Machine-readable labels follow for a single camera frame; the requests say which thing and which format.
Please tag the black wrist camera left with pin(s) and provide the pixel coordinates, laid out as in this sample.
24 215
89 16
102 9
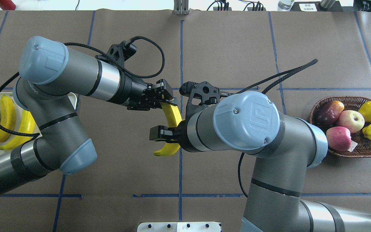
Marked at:
118 52

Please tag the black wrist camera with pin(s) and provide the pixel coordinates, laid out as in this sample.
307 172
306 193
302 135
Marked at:
118 52
200 96

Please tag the brown wicker basket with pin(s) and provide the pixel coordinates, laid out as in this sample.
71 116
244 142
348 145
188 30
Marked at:
363 147

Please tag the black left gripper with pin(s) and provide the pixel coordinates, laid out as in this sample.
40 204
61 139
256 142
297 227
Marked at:
132 90

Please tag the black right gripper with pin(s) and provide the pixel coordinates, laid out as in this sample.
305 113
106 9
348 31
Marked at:
183 136

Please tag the clear water bottle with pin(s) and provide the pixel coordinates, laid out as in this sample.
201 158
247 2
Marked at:
285 5

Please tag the aluminium frame post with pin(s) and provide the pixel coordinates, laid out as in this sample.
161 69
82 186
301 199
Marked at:
181 7

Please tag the dark red mango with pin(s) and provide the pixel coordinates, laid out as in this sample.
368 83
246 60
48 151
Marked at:
329 113

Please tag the red cylinder bottle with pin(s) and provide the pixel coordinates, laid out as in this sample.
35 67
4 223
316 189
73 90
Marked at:
7 5

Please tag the black power strip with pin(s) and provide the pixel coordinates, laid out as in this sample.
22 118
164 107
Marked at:
237 5

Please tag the pale pink apple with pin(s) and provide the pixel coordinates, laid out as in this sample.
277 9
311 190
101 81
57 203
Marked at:
352 120

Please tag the yellow banana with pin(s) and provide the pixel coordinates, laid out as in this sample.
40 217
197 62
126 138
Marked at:
173 117
27 126
8 117

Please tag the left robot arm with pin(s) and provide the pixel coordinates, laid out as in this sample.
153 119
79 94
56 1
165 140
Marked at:
48 72

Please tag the yellow banana front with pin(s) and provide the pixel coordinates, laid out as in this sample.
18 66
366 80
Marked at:
8 117

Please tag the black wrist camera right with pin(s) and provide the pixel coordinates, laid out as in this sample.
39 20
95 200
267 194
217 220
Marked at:
200 96

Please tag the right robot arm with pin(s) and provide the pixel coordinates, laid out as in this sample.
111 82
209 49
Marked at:
284 147

